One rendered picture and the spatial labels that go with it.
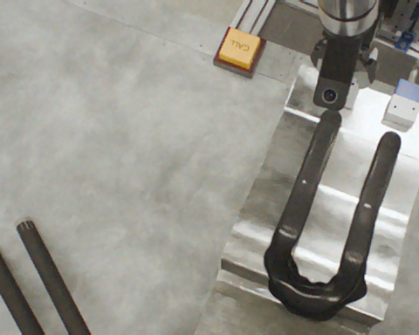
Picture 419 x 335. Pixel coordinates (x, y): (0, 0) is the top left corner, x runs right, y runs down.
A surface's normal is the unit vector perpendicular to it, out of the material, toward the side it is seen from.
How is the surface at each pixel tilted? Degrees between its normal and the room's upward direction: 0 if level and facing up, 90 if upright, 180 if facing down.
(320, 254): 16
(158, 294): 0
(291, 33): 0
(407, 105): 0
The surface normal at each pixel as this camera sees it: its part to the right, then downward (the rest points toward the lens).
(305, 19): 0.04, -0.25
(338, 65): -0.28, 0.33
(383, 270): 0.17, -0.57
